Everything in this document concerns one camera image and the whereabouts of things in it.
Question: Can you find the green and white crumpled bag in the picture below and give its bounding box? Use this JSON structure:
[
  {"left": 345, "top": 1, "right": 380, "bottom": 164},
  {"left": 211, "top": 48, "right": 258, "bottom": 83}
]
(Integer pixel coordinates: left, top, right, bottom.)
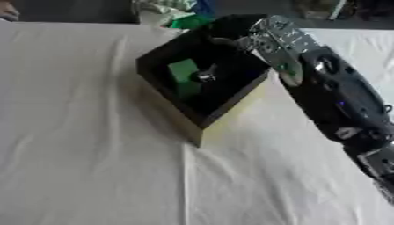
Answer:
[{"left": 130, "top": 0, "right": 217, "bottom": 30}]

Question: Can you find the person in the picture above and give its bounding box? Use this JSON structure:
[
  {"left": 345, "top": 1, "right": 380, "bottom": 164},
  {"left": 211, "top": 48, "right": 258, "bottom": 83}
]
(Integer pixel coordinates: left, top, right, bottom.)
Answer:
[{"left": 0, "top": 0, "right": 22, "bottom": 22}]

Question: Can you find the cardboard box with black inside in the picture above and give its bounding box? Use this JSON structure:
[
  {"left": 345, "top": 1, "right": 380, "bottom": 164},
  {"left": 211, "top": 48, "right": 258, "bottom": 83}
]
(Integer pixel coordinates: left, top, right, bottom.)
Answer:
[{"left": 134, "top": 20, "right": 274, "bottom": 148}]

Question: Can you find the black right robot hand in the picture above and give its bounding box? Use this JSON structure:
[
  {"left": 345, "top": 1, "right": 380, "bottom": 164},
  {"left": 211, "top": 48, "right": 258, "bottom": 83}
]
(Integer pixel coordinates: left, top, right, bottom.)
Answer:
[{"left": 187, "top": 13, "right": 270, "bottom": 83}]

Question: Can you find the green block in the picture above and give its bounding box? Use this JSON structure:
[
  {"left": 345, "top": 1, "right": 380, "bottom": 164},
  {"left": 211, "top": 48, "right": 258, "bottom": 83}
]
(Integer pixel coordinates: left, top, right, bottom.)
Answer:
[{"left": 167, "top": 58, "right": 203, "bottom": 98}]

